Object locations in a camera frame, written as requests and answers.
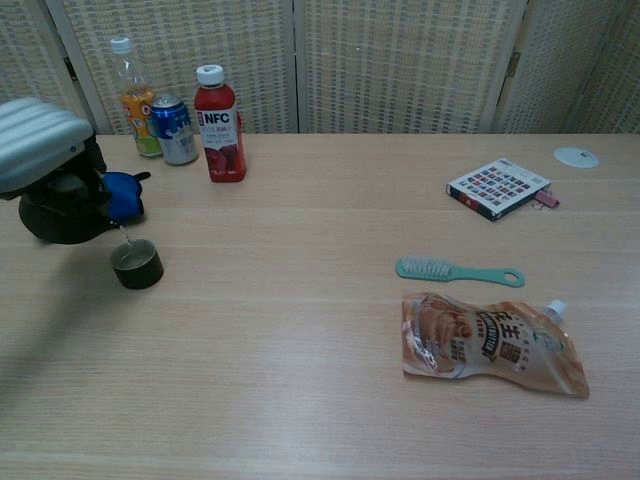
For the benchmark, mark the black teapot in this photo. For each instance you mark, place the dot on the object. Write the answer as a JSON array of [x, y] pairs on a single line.
[[65, 225]]

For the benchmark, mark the green plastic brush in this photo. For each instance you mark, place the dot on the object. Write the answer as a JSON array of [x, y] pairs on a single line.
[[425, 270]]

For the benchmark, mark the red NFC juice bottle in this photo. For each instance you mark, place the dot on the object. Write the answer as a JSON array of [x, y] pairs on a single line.
[[222, 135]]

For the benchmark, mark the blue white drink can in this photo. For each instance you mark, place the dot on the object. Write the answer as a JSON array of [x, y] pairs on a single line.
[[177, 135]]

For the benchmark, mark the dark ceramic teacup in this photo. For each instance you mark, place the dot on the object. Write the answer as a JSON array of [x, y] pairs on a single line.
[[137, 272]]

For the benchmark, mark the book with colourful grid cover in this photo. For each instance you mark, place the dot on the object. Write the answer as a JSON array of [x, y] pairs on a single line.
[[500, 187]]

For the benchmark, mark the orange spouted sauce pouch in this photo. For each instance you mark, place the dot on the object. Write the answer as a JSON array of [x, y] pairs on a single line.
[[480, 345]]

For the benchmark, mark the woven folding screen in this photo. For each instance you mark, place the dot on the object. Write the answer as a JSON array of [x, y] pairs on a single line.
[[400, 65]]

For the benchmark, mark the blue zipper pouch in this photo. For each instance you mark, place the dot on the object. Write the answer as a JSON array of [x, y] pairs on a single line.
[[125, 195]]

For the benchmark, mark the clear orange drink bottle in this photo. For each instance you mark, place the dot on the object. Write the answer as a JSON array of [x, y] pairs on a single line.
[[136, 110]]

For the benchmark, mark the pink binder clip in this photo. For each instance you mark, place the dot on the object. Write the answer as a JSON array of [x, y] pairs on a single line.
[[547, 200]]

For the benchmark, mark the white round lid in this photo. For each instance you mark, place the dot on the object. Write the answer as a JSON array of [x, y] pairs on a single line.
[[575, 156]]

